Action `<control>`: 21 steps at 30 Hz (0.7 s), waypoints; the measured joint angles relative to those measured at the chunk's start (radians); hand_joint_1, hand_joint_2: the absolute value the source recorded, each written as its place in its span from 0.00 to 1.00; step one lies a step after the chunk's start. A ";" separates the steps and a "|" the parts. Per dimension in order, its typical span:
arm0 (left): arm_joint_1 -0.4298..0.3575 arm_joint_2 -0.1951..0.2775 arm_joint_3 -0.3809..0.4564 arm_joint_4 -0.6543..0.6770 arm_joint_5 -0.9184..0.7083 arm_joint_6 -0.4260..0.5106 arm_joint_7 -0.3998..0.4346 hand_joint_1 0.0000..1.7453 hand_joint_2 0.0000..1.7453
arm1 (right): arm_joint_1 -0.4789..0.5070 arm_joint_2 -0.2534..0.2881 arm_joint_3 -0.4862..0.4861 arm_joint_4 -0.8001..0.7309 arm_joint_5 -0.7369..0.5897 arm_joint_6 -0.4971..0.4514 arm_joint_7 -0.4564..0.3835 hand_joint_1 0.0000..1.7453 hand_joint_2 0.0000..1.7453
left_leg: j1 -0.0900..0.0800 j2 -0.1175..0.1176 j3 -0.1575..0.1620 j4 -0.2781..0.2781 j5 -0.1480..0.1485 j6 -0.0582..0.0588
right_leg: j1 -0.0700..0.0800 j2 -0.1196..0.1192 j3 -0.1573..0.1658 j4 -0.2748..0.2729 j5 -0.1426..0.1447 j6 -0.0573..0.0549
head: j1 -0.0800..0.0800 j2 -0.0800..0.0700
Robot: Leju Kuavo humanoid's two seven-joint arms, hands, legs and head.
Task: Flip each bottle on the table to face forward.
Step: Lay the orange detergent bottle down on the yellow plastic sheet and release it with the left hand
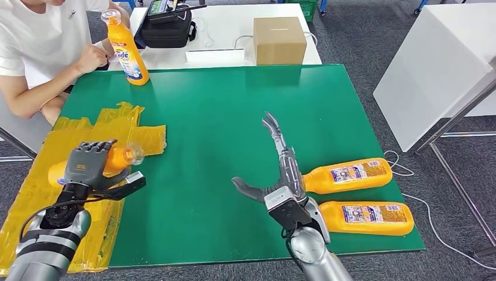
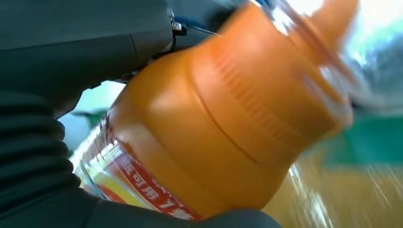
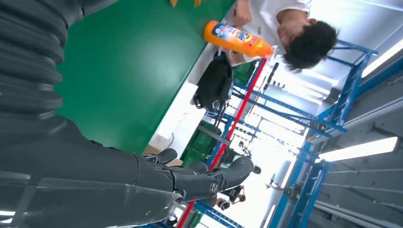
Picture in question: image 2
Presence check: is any green table mat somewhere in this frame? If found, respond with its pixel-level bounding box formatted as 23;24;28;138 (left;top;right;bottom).
310;110;403;166

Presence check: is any orange detergent bottle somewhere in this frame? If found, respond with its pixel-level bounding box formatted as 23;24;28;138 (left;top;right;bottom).
69;0;361;221

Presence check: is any yellow taped cardboard sheet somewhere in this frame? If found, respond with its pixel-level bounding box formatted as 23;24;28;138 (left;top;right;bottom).
261;144;403;228

